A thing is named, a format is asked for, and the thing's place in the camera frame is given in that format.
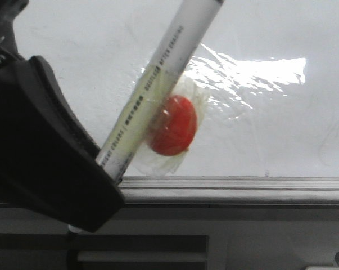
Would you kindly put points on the white whiteboard marker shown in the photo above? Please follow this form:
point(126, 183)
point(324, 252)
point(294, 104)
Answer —
point(164, 69)

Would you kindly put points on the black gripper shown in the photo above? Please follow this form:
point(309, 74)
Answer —
point(8, 47)

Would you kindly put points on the white whiteboard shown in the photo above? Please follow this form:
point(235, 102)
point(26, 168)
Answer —
point(272, 68)

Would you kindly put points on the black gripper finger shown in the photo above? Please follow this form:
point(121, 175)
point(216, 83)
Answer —
point(47, 159)

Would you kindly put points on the grey aluminium marker tray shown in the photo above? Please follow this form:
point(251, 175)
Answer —
point(287, 191)

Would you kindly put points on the red round magnet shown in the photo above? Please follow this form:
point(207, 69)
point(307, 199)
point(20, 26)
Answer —
point(176, 128)

